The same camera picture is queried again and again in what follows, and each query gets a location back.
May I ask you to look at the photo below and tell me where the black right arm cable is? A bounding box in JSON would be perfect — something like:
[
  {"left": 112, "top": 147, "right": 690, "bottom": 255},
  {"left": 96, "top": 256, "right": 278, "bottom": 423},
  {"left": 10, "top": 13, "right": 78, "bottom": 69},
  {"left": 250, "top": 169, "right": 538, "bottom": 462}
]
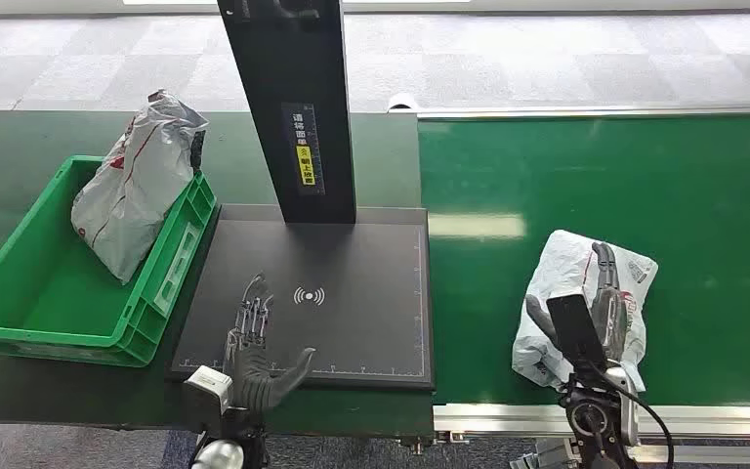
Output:
[{"left": 585, "top": 362, "right": 675, "bottom": 469}]

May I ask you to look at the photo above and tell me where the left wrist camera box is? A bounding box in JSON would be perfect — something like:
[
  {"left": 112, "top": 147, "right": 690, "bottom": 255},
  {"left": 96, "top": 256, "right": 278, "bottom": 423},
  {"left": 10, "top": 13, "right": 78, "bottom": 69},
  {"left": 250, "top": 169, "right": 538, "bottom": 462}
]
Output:
[{"left": 183, "top": 365, "right": 234, "bottom": 417}]

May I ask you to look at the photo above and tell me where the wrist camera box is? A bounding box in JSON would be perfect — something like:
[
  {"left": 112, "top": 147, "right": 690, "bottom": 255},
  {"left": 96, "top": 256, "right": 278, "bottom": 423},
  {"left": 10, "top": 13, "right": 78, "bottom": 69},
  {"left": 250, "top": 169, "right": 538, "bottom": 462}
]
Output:
[
  {"left": 183, "top": 365, "right": 234, "bottom": 417},
  {"left": 545, "top": 293, "right": 609, "bottom": 375}
]

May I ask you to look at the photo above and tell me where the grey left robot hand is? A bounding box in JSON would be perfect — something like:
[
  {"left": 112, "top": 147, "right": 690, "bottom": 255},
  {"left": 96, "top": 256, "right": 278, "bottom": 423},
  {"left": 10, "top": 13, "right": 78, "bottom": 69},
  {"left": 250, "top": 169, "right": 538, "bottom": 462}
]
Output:
[{"left": 223, "top": 273, "right": 316, "bottom": 415}]

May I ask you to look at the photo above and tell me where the black scanner column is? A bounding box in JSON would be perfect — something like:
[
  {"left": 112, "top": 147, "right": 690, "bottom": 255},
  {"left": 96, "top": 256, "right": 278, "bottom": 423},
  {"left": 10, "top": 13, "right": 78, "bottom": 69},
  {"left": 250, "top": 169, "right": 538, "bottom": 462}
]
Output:
[{"left": 216, "top": 0, "right": 358, "bottom": 226}]

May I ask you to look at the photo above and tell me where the green conveyor belt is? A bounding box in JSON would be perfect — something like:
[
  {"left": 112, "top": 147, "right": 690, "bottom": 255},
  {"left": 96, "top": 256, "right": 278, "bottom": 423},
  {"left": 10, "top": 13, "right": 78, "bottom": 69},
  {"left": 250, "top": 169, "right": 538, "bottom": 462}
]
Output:
[{"left": 417, "top": 114, "right": 750, "bottom": 407}]

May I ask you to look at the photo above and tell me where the green plastic crate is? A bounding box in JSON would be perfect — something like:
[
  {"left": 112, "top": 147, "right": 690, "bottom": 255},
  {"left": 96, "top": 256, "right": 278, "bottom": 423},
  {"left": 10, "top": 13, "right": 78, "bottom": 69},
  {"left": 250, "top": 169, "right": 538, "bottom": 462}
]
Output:
[{"left": 0, "top": 154, "right": 219, "bottom": 369}]

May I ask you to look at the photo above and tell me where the white grey poly bag package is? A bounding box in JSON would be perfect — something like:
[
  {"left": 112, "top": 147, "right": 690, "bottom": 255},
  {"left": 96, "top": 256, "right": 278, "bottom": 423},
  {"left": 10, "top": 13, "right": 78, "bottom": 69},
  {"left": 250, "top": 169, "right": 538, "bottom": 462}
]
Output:
[{"left": 511, "top": 230, "right": 659, "bottom": 394}]

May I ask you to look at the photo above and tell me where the black yellow column label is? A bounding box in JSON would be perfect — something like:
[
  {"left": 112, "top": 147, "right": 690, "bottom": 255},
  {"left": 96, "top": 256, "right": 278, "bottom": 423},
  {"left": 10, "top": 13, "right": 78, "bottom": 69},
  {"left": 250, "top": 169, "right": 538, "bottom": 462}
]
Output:
[{"left": 282, "top": 103, "right": 326, "bottom": 196}]

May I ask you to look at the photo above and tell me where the black scanner platform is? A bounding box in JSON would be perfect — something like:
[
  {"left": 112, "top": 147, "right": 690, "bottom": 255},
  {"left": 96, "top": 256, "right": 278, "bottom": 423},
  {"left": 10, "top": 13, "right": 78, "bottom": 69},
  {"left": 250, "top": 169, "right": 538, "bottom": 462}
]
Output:
[{"left": 167, "top": 204, "right": 436, "bottom": 392}]

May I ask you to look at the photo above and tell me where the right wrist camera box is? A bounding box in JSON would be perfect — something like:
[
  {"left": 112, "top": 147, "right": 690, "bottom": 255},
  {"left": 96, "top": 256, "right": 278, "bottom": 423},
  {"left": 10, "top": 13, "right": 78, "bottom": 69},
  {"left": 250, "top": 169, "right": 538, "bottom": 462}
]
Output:
[{"left": 545, "top": 293, "right": 609, "bottom": 375}]

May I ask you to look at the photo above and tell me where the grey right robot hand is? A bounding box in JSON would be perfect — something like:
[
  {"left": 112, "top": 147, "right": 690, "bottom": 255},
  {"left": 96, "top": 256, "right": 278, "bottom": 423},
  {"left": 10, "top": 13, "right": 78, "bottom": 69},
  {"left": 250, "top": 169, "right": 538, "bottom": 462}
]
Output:
[{"left": 525, "top": 241, "right": 629, "bottom": 363}]

